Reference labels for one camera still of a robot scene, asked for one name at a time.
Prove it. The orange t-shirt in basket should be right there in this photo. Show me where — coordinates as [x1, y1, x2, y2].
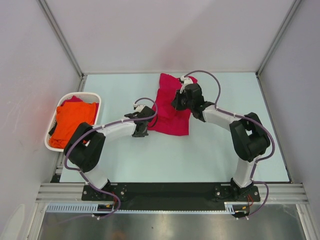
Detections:
[49, 101, 99, 149]

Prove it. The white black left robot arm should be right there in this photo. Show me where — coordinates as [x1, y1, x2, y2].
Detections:
[63, 104, 157, 200]

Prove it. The aluminium frame rail front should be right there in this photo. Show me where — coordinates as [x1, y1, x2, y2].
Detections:
[35, 183, 309, 204]

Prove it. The white plastic laundry basket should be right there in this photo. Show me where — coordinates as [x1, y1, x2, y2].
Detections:
[44, 92, 102, 152]

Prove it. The dark red shirt in basket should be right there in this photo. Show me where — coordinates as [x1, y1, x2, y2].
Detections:
[60, 95, 83, 107]

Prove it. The white slotted cable duct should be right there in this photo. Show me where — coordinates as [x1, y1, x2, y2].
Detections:
[46, 202, 118, 213]

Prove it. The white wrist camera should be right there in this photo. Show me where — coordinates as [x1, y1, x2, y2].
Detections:
[179, 76, 194, 93]
[133, 103, 145, 112]

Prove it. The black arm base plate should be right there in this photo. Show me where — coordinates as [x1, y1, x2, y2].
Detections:
[81, 182, 261, 211]

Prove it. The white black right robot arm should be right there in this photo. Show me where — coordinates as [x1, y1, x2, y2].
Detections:
[171, 83, 272, 201]

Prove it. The aluminium corner post right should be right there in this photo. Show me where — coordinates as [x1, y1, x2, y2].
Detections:
[255, 0, 304, 78]

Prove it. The aluminium corner post left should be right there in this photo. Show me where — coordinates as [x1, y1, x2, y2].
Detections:
[36, 0, 84, 79]

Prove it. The aluminium corner post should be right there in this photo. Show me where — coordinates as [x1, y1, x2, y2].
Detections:
[36, 0, 84, 79]
[255, 0, 304, 78]

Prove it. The crimson red t-shirt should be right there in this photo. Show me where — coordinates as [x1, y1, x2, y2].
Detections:
[148, 73, 191, 136]

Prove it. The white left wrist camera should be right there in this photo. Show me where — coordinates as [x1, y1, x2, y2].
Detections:
[133, 103, 145, 112]

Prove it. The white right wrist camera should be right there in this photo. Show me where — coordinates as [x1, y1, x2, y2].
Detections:
[179, 76, 194, 93]

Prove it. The black garment in basket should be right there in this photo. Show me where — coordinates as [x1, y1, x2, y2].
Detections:
[48, 122, 58, 136]

